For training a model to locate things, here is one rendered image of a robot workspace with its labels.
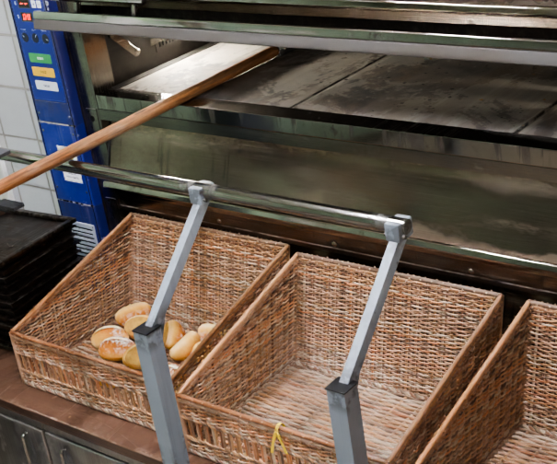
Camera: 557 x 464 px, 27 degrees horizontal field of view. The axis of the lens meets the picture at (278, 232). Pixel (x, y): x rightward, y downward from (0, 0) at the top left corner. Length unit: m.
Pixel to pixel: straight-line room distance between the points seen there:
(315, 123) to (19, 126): 1.09
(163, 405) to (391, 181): 0.69
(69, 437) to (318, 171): 0.87
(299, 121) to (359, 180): 0.19
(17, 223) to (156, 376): 1.03
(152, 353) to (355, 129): 0.66
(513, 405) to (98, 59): 1.40
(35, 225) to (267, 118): 0.83
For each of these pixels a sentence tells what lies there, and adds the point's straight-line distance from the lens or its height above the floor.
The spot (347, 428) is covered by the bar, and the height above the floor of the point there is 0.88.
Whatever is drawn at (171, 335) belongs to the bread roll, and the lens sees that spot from 2.92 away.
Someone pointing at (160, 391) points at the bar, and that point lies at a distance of 2.36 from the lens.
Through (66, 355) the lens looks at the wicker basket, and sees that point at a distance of 2.79.
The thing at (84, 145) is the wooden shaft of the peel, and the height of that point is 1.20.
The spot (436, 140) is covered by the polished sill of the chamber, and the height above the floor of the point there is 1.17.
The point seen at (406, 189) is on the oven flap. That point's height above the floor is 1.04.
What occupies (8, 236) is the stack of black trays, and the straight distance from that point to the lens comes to 3.18.
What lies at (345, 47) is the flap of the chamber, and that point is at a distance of 2.28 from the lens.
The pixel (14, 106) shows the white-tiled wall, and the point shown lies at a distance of 3.37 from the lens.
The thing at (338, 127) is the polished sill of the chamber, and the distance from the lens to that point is 2.55.
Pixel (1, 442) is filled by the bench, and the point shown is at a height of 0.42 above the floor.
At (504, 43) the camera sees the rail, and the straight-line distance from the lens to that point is 2.09.
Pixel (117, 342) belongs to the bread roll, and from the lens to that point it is 2.95.
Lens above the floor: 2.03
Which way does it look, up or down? 24 degrees down
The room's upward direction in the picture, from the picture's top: 9 degrees counter-clockwise
